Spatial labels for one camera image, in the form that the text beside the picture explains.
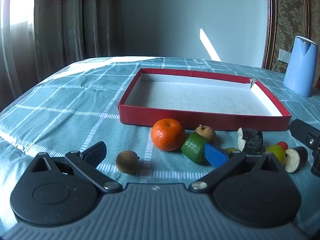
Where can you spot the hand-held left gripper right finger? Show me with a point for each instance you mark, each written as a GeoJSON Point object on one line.
{"type": "Point", "coordinates": [217, 155]}

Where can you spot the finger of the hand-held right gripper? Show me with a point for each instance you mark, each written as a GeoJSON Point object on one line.
{"type": "Point", "coordinates": [301, 130]}
{"type": "Point", "coordinates": [316, 163]}

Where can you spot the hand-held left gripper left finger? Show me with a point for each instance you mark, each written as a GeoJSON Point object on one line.
{"type": "Point", "coordinates": [95, 153]}

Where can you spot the long dark eggplant piece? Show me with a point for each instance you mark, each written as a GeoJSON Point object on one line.
{"type": "Point", "coordinates": [296, 158]}

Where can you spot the red cherry tomato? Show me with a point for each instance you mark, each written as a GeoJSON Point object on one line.
{"type": "Point", "coordinates": [283, 145]}

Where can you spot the small brown round fruit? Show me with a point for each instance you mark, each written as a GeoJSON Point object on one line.
{"type": "Point", "coordinates": [127, 162]}

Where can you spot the green tomato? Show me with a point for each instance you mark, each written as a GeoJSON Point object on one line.
{"type": "Point", "coordinates": [232, 150]}
{"type": "Point", "coordinates": [275, 153]}

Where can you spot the thick dark eggplant piece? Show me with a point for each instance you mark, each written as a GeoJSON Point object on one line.
{"type": "Point", "coordinates": [252, 140]}

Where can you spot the orange tangerine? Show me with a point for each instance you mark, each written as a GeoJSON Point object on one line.
{"type": "Point", "coordinates": [168, 135]}

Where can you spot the red cardboard box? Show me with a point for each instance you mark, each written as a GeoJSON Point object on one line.
{"type": "Point", "coordinates": [200, 100]}

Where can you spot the green cucumber piece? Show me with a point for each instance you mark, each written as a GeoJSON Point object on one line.
{"type": "Point", "coordinates": [193, 150]}

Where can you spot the brown longan with stem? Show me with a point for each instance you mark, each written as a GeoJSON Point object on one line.
{"type": "Point", "coordinates": [206, 132]}

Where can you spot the light blue kettle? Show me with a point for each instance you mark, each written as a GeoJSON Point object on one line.
{"type": "Point", "coordinates": [300, 70]}

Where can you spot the patterned brown curtain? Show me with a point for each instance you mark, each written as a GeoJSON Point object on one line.
{"type": "Point", "coordinates": [80, 20]}

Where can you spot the sheer white curtain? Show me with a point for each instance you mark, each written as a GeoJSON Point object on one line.
{"type": "Point", "coordinates": [15, 42]}

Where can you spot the white wall switch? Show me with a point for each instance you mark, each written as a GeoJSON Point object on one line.
{"type": "Point", "coordinates": [285, 55]}

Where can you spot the dark wooden frame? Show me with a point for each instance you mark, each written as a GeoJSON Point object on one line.
{"type": "Point", "coordinates": [270, 17]}

